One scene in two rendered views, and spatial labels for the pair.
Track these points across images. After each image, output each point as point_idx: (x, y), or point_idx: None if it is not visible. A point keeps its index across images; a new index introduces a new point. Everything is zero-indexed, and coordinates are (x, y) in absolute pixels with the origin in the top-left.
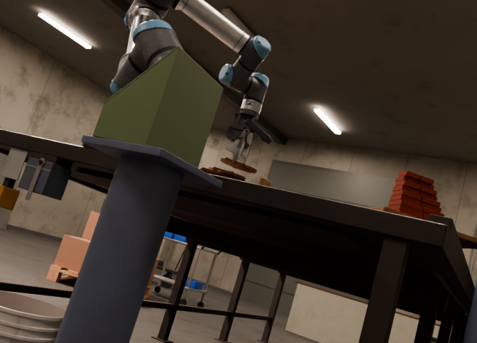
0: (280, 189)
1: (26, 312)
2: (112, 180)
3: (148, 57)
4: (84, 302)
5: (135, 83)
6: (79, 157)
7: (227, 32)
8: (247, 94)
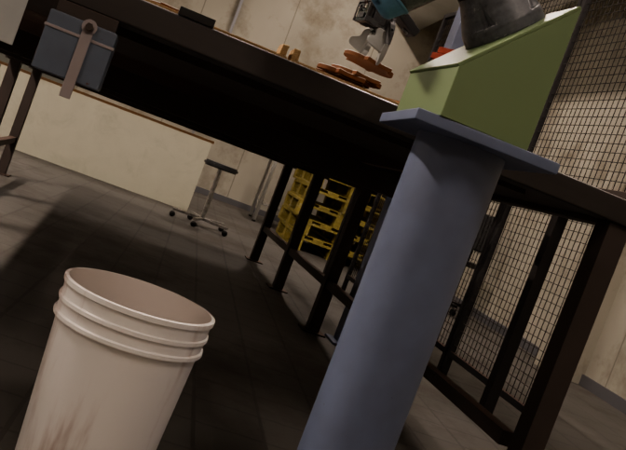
0: None
1: (95, 293)
2: (435, 173)
3: None
4: (410, 342)
5: (511, 47)
6: (172, 33)
7: None
8: None
